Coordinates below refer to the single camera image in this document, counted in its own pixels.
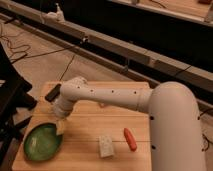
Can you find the white object on rail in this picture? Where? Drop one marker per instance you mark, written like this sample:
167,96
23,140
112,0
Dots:
58,15

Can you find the black chair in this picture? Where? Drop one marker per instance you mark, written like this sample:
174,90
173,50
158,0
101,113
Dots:
13,94

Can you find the long metal rail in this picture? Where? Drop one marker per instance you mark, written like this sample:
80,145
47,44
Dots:
126,31

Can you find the black rectangular device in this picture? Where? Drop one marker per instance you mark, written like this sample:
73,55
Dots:
53,93

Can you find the white sponge block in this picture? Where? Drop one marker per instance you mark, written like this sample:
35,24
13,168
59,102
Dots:
106,146

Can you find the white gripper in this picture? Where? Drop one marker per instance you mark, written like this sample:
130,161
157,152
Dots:
62,108

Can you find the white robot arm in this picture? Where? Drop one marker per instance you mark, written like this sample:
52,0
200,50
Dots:
175,128

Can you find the orange carrot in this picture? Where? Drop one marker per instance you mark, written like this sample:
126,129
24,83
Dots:
130,140

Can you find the green ceramic bowl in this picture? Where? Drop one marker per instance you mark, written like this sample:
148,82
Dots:
42,143

